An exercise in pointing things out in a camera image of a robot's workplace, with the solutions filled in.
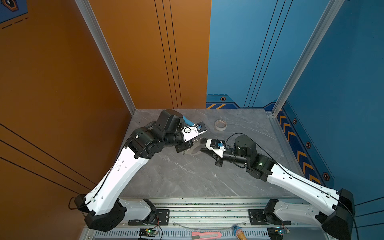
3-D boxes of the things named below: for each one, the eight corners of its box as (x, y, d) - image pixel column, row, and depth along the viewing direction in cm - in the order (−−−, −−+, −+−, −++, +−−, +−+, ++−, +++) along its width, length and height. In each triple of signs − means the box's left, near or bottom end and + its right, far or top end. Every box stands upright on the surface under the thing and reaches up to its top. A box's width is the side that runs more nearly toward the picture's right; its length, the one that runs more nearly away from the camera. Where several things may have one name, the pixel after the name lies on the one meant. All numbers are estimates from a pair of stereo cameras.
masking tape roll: (215, 130, 111) (215, 128, 110) (214, 121, 117) (214, 119, 116) (227, 130, 111) (228, 128, 110) (226, 121, 117) (226, 119, 116)
